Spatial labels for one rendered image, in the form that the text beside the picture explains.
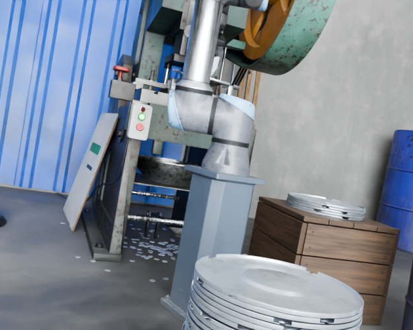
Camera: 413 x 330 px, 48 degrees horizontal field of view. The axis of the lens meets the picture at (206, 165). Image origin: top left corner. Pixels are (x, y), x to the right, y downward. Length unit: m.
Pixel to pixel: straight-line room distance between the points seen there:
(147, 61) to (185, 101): 0.97
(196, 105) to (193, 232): 0.38
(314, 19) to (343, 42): 1.92
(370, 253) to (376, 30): 2.75
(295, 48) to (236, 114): 0.83
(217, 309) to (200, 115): 0.76
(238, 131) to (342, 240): 0.54
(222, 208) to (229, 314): 0.64
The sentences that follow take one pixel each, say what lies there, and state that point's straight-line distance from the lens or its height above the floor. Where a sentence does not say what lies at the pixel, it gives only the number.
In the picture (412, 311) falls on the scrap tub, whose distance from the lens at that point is 1.56.
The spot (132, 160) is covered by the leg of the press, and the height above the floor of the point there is 0.41.
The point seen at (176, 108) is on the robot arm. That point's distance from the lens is 1.37.
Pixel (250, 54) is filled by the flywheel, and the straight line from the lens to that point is 2.39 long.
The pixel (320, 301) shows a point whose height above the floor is 0.31.
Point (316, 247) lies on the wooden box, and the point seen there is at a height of 0.25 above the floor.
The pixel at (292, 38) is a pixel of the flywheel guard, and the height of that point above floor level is 1.03.
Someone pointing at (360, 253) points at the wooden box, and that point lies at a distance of 1.68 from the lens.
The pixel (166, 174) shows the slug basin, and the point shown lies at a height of 0.36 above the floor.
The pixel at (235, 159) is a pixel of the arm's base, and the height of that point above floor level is 0.50.
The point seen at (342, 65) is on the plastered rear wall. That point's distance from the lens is 3.96.
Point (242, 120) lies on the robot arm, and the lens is 1.37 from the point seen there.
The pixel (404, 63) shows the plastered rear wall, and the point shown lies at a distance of 4.34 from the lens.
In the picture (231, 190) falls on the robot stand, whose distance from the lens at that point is 1.34.
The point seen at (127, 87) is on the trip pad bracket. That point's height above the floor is 0.69.
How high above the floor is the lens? 0.54
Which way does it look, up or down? 3 degrees down
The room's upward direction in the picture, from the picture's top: 10 degrees clockwise
